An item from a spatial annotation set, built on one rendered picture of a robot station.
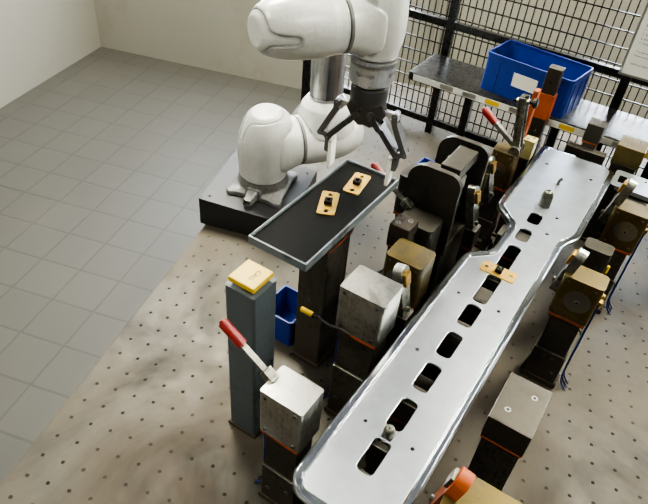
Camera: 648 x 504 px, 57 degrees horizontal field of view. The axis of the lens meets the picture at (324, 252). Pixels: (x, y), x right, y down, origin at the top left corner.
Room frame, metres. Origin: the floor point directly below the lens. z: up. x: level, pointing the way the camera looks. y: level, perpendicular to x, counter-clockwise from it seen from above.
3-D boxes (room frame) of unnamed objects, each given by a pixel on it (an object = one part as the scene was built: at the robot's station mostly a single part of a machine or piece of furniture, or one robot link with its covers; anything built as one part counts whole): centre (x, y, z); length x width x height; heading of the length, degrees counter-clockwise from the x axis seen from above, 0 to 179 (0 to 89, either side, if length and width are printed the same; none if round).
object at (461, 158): (1.25, -0.28, 0.95); 0.18 x 0.13 x 0.49; 150
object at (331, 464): (1.03, -0.40, 1.00); 1.38 x 0.22 x 0.02; 150
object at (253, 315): (0.80, 0.13, 0.92); 0.08 x 0.08 x 0.44; 60
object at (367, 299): (0.86, -0.09, 0.90); 0.13 x 0.08 x 0.41; 60
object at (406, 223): (1.08, -0.17, 0.90); 0.05 x 0.05 x 0.40; 60
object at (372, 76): (1.12, -0.06, 1.43); 0.09 x 0.09 x 0.06
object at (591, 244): (1.20, -0.70, 0.84); 0.10 x 0.05 x 0.29; 60
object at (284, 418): (0.63, 0.04, 0.88); 0.12 x 0.07 x 0.36; 60
